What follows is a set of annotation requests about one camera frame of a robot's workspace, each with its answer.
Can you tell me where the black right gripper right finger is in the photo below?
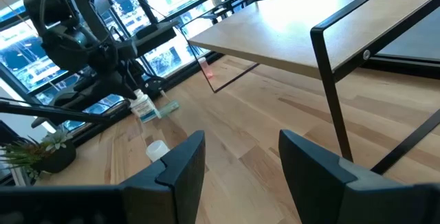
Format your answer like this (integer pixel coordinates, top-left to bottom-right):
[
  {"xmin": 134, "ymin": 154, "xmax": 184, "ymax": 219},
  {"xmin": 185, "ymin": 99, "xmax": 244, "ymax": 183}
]
[{"xmin": 278, "ymin": 129, "xmax": 417, "ymax": 224}]

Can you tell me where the teal translucent pill vial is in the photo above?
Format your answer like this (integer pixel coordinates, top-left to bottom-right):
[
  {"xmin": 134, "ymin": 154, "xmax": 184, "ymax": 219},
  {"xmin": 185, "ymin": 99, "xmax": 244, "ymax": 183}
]
[{"xmin": 158, "ymin": 89, "xmax": 181, "ymax": 117}]

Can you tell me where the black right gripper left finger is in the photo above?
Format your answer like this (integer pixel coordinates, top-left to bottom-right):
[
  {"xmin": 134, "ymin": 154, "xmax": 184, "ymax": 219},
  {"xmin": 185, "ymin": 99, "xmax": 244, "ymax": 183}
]
[{"xmin": 120, "ymin": 130, "xmax": 206, "ymax": 224}]

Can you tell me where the black diagonal frame brace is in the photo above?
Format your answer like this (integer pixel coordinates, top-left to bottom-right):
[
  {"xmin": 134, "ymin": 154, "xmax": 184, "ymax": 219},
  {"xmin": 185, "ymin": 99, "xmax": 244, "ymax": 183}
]
[{"xmin": 0, "ymin": 100, "xmax": 116, "ymax": 124}]

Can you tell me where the wooden shelf black metal frame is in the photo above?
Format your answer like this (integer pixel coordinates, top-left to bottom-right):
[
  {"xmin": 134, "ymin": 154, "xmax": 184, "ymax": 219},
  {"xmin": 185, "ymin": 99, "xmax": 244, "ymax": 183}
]
[{"xmin": 177, "ymin": 0, "xmax": 440, "ymax": 175}]

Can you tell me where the red translucent pill vial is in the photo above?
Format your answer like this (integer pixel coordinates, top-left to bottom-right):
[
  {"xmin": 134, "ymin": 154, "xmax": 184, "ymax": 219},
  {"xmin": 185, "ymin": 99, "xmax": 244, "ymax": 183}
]
[{"xmin": 197, "ymin": 56, "xmax": 215, "ymax": 80}]

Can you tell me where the white medicine bottle blue label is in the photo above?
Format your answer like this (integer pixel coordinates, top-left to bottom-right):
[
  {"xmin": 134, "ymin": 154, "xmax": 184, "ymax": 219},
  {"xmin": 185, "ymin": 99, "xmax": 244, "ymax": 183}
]
[{"xmin": 129, "ymin": 89, "xmax": 162, "ymax": 124}]

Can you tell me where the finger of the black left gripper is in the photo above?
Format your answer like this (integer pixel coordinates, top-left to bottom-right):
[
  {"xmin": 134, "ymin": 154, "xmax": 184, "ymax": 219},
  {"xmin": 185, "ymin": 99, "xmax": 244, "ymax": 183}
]
[
  {"xmin": 78, "ymin": 66, "xmax": 139, "ymax": 100},
  {"xmin": 133, "ymin": 20, "xmax": 180, "ymax": 57}
]

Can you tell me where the potted succulent plant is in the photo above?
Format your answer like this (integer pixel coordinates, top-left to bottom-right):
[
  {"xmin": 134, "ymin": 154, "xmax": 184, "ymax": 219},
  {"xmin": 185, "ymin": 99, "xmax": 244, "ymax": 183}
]
[{"xmin": 0, "ymin": 129, "xmax": 77, "ymax": 183}]

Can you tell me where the white plastic bottle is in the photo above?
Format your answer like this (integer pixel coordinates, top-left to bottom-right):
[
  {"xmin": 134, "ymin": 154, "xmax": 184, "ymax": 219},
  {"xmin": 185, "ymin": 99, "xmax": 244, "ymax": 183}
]
[{"xmin": 145, "ymin": 139, "xmax": 171, "ymax": 163}]

